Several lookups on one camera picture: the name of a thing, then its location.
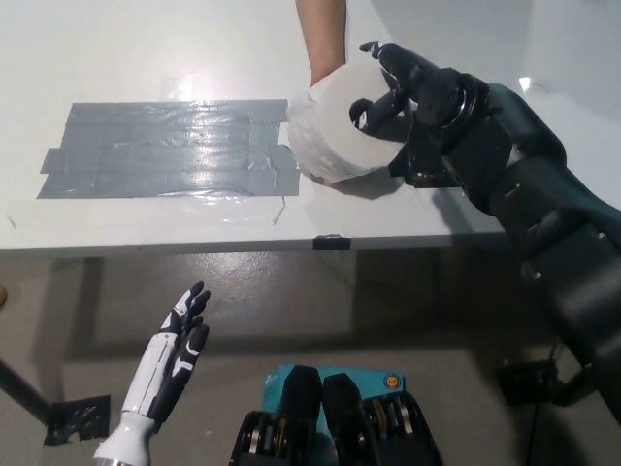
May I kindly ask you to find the white toilet paper roll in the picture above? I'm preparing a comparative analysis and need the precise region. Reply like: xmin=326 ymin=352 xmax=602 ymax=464
xmin=285 ymin=61 xmax=416 ymax=188

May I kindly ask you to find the black floor tape patch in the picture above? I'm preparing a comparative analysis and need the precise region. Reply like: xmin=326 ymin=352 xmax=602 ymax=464
xmin=497 ymin=361 xmax=563 ymax=405
xmin=43 ymin=393 xmax=112 ymax=447

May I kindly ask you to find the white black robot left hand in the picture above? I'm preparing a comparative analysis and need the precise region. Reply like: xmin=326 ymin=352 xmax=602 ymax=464
xmin=120 ymin=280 xmax=212 ymax=433

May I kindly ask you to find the black diagonal metal bar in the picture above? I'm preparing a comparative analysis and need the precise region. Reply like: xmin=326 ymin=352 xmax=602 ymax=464
xmin=0 ymin=358 xmax=52 ymax=428

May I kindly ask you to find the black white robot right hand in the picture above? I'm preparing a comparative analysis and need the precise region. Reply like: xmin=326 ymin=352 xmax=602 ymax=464
xmin=349 ymin=41 xmax=489 ymax=143

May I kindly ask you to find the grey duct tape patch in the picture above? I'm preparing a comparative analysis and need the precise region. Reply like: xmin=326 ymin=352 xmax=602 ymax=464
xmin=36 ymin=99 xmax=303 ymax=200

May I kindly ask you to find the clear plastic tape film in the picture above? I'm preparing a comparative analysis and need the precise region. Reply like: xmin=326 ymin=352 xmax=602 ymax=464
xmin=181 ymin=191 xmax=288 ymax=226

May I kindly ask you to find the thin black cable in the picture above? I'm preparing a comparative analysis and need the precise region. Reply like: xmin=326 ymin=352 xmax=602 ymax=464
xmin=527 ymin=401 xmax=545 ymax=466

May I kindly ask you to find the small black tape strip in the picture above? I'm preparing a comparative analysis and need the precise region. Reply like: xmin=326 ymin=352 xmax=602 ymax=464
xmin=312 ymin=234 xmax=351 ymax=252

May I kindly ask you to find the person's bare hand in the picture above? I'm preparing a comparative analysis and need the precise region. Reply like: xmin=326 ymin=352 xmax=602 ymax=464
xmin=309 ymin=51 xmax=350 ymax=89

